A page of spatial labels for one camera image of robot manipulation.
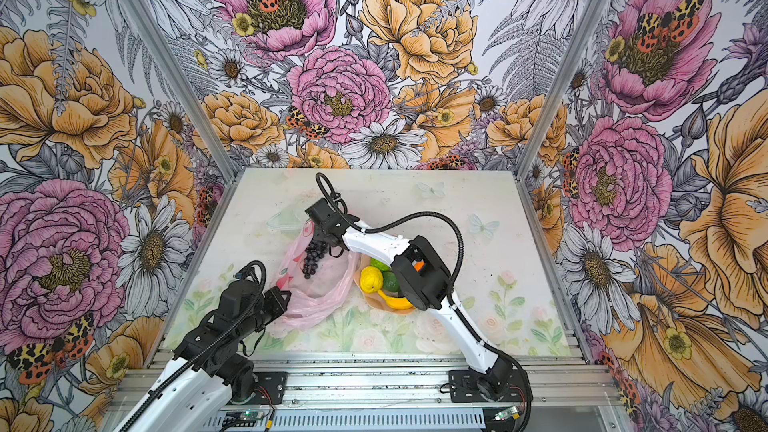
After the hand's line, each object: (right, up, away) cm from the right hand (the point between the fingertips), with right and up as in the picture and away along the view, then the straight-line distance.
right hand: (326, 235), depth 98 cm
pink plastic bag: (+2, -16, -16) cm, 23 cm away
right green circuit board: (+49, -39, -27) cm, 68 cm away
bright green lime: (+17, -8, -10) cm, 22 cm away
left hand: (-6, -16, -17) cm, 24 cm away
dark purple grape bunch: (-3, -5, -2) cm, 7 cm away
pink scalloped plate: (+16, -17, -13) cm, 27 cm away
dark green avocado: (+21, -12, -11) cm, 26 cm away
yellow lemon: (+15, -10, -15) cm, 24 cm away
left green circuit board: (-14, -39, -27) cm, 49 cm away
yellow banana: (+22, -17, -15) cm, 32 cm away
